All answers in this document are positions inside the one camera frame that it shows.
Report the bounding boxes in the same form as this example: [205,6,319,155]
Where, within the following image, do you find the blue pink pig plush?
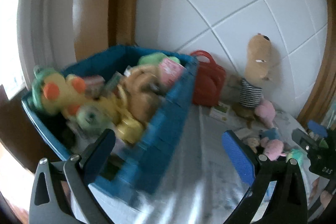
[260,128,286,161]

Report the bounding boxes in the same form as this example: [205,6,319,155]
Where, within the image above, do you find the person's right hand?
[309,177,333,209]

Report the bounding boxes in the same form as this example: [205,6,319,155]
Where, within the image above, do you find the small teal plush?
[286,149,303,166]

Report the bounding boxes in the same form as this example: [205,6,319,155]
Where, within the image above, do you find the small beige plush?
[243,137,260,153]

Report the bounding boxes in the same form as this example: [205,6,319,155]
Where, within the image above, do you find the green one-eyed monster plush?
[76,105,111,134]

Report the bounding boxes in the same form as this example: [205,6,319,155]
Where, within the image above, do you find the tan capybara plush striped shirt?
[232,33,272,122]

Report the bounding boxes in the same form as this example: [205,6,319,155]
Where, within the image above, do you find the silver mat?
[71,103,320,224]

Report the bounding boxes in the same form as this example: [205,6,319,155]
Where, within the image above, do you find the white green card box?
[209,102,231,122]

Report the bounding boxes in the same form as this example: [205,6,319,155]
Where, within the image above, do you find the yellow duck plush green hat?
[29,66,88,119]

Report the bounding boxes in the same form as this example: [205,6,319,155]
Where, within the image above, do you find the yellow plush toy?
[98,84,145,145]

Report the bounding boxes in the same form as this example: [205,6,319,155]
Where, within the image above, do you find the red plastic toy case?
[190,50,226,107]

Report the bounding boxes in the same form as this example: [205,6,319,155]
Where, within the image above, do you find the blue storage bin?
[22,45,198,200]

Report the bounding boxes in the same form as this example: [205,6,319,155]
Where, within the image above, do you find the brown bear plush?
[121,65,168,124]

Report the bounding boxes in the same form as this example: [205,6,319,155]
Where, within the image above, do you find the pink patterned box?
[158,57,186,89]

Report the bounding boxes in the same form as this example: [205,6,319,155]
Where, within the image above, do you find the green plush toy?
[137,52,181,66]

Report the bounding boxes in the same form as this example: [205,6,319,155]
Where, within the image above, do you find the white curtain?
[17,0,76,88]

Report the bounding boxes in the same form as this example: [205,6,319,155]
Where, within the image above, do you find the wooden door frame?
[72,0,137,61]

